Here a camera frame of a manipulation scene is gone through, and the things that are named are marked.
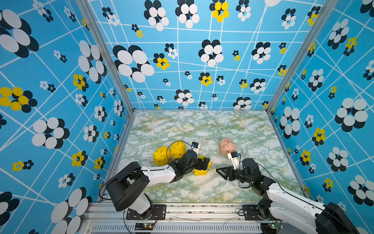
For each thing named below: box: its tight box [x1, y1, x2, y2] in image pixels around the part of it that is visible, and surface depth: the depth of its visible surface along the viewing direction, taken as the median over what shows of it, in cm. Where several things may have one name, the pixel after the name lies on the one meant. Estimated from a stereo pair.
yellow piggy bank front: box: [152, 145, 171, 166], surface depth 86 cm
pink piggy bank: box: [219, 137, 237, 156], surface depth 91 cm
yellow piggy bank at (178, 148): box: [170, 139, 187, 159], surface depth 89 cm
